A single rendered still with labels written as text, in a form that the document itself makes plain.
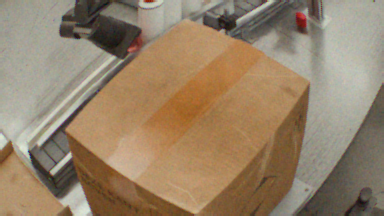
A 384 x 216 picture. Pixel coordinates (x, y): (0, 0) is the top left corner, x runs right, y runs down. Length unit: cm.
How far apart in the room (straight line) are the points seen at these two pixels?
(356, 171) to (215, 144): 152
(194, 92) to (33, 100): 58
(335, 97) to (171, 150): 60
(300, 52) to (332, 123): 24
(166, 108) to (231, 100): 8
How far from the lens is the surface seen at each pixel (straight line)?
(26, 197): 123
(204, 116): 94
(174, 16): 135
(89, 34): 117
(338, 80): 147
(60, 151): 124
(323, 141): 131
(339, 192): 229
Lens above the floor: 178
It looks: 45 degrees down
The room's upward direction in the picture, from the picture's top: 1 degrees counter-clockwise
